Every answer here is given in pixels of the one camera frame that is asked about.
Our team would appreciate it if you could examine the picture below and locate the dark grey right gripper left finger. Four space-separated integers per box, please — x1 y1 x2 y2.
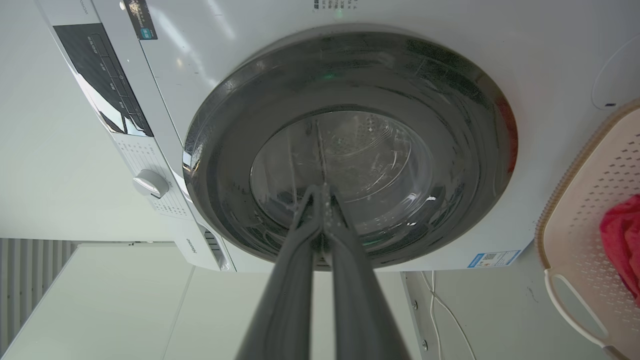
235 184 322 360

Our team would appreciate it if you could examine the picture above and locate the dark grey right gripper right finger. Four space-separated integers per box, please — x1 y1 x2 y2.
320 183 412 360

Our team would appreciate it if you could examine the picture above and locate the beige perforated laundry basket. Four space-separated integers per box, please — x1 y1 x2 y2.
535 98 640 360

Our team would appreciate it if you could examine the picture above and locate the blue energy label sticker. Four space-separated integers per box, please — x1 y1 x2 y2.
467 249 522 269

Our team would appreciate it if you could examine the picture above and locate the round dark washing machine door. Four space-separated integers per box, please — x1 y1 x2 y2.
182 24 519 270

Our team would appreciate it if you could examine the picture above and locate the white cabinet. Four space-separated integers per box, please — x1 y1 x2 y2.
0 242 423 360

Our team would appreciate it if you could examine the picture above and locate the silver washing machine dial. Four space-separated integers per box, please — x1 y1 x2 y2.
132 169 170 199

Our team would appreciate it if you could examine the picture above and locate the white front-load washing machine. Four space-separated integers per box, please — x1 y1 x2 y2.
34 0 640 273

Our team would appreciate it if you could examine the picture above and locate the red garment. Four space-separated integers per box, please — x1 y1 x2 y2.
599 194 640 307

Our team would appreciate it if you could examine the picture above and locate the black label sticker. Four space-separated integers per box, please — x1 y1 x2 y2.
123 0 159 41

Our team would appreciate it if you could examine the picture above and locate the thin white cable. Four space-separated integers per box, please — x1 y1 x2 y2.
421 270 478 360

